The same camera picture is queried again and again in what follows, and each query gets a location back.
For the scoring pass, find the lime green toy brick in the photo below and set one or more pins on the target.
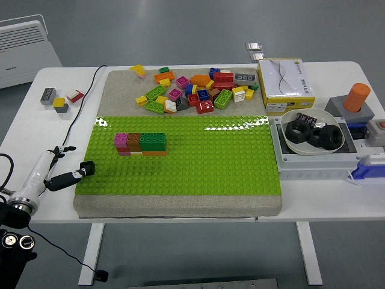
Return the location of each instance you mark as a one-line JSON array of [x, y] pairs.
[[223, 99], [154, 106], [156, 92]]

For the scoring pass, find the pink flat toy brick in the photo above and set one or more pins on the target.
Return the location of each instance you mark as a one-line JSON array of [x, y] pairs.
[[124, 153]]

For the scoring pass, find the red large toy brick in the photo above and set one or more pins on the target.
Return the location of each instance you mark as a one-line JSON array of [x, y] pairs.
[[223, 77], [223, 86]]

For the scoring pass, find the grey foam mat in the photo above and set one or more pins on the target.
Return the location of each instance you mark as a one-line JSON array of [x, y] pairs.
[[120, 90]]

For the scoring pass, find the red printed toy brick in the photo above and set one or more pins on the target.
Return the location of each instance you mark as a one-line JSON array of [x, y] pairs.
[[205, 106]]

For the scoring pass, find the grey metal plate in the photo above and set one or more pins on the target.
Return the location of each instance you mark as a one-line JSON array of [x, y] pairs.
[[204, 284]]

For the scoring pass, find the white zip tie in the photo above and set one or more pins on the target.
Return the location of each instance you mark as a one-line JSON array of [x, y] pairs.
[[353, 178]]

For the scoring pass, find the orange flat toy brick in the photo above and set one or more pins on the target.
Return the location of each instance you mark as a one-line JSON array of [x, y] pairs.
[[155, 153]]

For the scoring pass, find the red square toy brick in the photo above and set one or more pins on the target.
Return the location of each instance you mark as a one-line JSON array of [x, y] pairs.
[[122, 149], [193, 100]]

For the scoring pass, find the grey block with hole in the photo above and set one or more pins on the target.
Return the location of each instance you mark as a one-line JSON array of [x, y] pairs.
[[335, 105]]

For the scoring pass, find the white bowl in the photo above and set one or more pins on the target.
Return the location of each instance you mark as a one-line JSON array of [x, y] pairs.
[[320, 116]]

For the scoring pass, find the white panel heater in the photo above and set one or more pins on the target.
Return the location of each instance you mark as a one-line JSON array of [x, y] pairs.
[[24, 60]]

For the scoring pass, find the green studded baseplate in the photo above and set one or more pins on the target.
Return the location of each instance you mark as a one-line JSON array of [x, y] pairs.
[[210, 162]]

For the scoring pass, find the dark green large toy brick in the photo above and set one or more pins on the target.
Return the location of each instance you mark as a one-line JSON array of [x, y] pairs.
[[152, 142]]

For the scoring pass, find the black large hex nut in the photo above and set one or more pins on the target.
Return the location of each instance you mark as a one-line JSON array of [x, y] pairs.
[[293, 134], [337, 140]]

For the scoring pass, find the grey plastic junction box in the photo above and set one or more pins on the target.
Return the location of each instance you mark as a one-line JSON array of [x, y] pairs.
[[316, 168]]

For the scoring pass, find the black small hex nut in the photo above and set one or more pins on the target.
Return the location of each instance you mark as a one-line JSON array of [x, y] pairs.
[[314, 141]]

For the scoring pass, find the brown toy brick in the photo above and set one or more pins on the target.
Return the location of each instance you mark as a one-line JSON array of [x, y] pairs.
[[213, 94], [133, 142]]

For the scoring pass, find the yellow white cardboard box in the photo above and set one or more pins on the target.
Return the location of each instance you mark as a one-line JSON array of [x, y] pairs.
[[285, 84]]

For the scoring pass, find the grey slanted toy brick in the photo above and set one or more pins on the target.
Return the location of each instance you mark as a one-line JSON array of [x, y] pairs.
[[182, 103]]

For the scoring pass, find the blue plastic block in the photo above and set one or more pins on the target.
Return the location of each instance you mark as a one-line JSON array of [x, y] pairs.
[[370, 170]]

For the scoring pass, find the white yellow toy brick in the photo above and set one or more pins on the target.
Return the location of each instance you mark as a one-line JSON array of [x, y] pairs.
[[239, 94]]

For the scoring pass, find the grey plain toy brick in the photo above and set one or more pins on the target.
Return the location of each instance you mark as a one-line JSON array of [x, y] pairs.
[[62, 109]]

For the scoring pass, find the red flat toy brick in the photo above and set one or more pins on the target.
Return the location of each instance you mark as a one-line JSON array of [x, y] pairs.
[[78, 96]]

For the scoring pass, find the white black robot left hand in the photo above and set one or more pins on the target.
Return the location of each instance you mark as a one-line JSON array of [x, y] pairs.
[[37, 174]]

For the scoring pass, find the grey box with red button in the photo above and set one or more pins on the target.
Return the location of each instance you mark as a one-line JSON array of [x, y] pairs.
[[376, 132]]

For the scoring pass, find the grey ringed toy brick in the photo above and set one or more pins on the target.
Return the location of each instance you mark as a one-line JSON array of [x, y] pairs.
[[48, 95], [245, 79]]

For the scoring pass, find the white table leg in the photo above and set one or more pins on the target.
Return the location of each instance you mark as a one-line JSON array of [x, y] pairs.
[[91, 253], [308, 253]]

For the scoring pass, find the black square toy brick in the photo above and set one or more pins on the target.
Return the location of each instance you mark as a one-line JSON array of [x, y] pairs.
[[88, 167]]

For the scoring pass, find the orange cylinder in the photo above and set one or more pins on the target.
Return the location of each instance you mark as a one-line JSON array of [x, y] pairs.
[[356, 97]]

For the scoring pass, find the purple circuit board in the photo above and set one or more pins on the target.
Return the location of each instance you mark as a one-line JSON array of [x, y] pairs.
[[305, 118]]

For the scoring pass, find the white flat toy brick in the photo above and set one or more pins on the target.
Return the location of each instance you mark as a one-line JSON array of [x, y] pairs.
[[136, 153]]

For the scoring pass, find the white orange toy brick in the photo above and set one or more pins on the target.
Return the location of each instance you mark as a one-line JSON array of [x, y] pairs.
[[170, 106]]

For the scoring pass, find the blue toy brick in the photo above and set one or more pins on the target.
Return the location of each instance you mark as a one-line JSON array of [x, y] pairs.
[[188, 90], [203, 95], [213, 72]]

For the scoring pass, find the dark green small toy brick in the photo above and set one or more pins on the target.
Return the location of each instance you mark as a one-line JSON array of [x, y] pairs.
[[254, 86], [164, 70]]

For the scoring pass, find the orange large toy brick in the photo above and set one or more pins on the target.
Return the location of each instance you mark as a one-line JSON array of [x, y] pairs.
[[200, 79]]

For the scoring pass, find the white plastic block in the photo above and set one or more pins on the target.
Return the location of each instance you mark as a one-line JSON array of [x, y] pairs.
[[373, 156]]

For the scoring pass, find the magenta square toy brick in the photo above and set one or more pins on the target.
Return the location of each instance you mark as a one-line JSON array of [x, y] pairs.
[[175, 94], [182, 82], [121, 140]]

